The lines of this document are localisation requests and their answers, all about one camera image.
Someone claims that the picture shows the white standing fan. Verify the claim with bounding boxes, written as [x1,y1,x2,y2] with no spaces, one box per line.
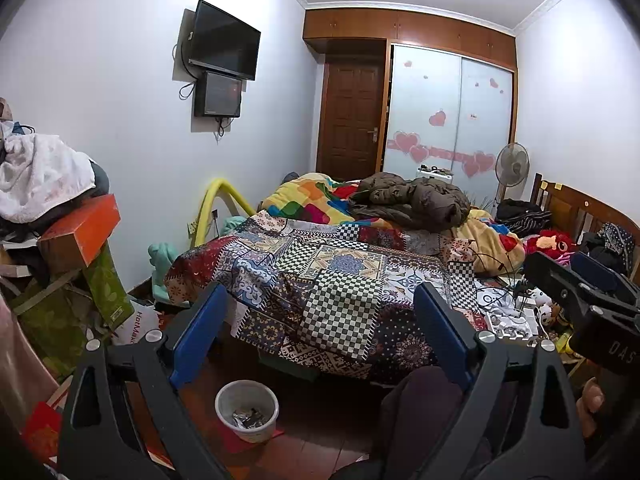
[494,142,530,208]

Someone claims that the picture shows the frosted sliding wardrobe doors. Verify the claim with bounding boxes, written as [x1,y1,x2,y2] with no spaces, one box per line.
[383,44,513,210]

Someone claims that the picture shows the patchwork patterned bedspread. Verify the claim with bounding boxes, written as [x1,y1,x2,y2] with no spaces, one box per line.
[162,208,507,380]

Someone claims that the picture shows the brown puffer jacket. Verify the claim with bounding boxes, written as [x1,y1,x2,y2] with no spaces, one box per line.
[348,172,472,233]

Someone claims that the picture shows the wall mounted black television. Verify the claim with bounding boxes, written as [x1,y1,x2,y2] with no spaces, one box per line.
[186,0,262,80]

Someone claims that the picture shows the white plastic shopping bag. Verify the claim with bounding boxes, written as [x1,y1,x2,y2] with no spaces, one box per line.
[112,300,160,346]

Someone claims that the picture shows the black clothes near headboard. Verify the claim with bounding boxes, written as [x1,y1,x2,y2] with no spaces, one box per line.
[495,198,552,238]

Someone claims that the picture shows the colourful block fleece blanket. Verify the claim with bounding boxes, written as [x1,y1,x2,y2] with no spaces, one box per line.
[259,172,392,229]

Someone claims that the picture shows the white power strip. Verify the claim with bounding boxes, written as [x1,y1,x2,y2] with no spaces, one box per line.
[484,307,542,344]

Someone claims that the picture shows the yellow curved tube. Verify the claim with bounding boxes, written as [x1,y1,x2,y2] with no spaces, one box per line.
[191,176,257,250]

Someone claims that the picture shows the white trash bin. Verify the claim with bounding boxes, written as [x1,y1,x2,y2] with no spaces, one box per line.
[215,380,280,444]

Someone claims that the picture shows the wooden headboard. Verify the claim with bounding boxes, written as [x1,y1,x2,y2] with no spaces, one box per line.
[530,174,639,284]

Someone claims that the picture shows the teal plush toy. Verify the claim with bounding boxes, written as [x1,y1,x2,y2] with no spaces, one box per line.
[148,242,190,308]

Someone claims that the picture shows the white cloth on pile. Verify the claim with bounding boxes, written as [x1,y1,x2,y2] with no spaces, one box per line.
[1,133,96,224]

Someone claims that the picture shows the brown wooden door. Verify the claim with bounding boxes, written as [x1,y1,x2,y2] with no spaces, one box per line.
[316,56,384,181]

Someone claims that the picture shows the red plush toy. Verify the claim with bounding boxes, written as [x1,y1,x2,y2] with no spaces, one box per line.
[525,229,577,260]

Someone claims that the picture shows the person's right hand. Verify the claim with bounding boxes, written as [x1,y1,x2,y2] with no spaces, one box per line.
[576,377,604,439]

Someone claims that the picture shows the orange cardboard box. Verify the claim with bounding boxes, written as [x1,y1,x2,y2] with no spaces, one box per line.
[37,194,120,274]

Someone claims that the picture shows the green patterned bag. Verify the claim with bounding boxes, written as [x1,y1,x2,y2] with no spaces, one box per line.
[9,245,134,382]

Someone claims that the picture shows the small black wall monitor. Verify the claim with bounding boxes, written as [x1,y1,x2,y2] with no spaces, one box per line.
[193,72,243,118]

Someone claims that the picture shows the beige yellow blanket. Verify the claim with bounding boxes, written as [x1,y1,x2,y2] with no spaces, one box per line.
[451,208,525,276]

